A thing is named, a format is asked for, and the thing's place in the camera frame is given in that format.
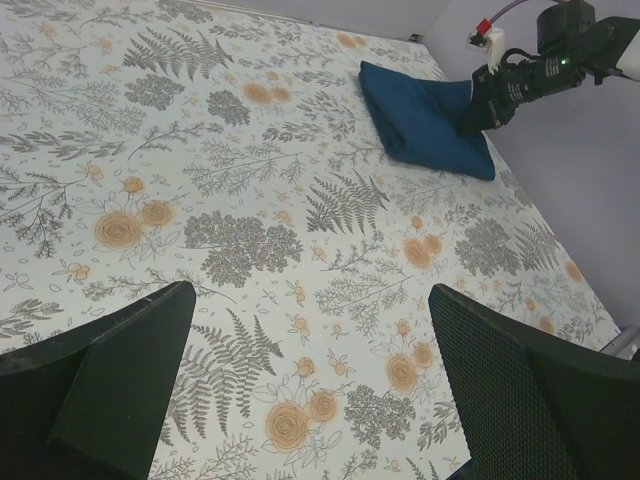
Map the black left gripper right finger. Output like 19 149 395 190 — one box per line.
428 284 639 479

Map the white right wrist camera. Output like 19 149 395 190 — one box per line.
467 19 506 74

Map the floral patterned tablecloth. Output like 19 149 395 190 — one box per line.
1 1 618 479

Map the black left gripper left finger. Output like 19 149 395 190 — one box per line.
1 281 196 479

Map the blue printed t-shirt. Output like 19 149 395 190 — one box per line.
358 61 496 181

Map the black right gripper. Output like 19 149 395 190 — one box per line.
455 62 538 136

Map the aluminium frame rail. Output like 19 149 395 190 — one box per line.
601 325 640 360

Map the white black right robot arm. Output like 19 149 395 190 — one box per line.
456 1 639 134

